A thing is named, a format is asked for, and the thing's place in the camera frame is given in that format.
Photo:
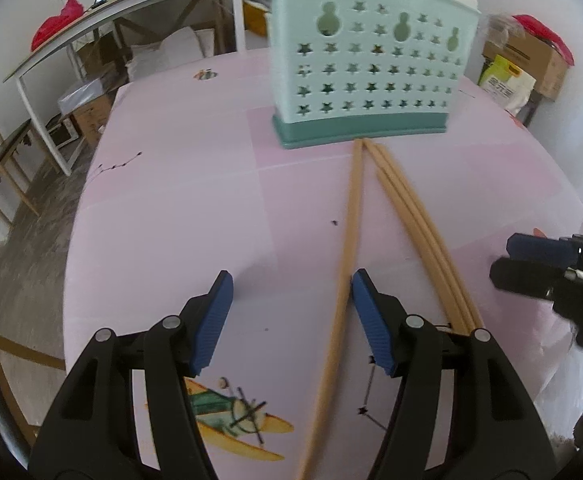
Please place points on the wooden chair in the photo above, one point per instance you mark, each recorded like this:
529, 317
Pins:
6, 155

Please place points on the silver white box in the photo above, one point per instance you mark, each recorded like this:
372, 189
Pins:
83, 97

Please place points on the white sack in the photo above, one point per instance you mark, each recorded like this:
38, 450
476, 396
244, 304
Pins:
171, 52

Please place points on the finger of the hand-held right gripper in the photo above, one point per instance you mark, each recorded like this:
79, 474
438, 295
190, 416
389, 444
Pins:
521, 277
541, 249

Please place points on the red plastic bag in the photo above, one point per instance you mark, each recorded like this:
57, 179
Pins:
56, 25

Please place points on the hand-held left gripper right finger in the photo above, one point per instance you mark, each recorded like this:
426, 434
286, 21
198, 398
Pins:
371, 325

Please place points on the pink printed tablecloth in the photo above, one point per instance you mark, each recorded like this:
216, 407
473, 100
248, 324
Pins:
196, 200

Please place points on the white desk with wooden top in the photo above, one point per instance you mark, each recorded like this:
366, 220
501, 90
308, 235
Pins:
121, 7

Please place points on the yellow and white bag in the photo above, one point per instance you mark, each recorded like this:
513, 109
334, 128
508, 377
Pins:
506, 82

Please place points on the large cardboard box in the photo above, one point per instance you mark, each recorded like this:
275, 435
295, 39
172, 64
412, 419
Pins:
531, 62

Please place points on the mint green utensil basket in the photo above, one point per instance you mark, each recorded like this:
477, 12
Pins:
291, 20

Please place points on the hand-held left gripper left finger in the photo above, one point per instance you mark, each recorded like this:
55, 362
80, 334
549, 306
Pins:
211, 325

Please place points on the long wooden chopstick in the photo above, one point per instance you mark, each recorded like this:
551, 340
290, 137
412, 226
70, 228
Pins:
440, 260
354, 200
429, 260
451, 260

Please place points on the small white oven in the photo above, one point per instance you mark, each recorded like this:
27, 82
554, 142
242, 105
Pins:
62, 132

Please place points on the black camera device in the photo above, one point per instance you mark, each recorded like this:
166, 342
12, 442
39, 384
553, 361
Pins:
100, 1

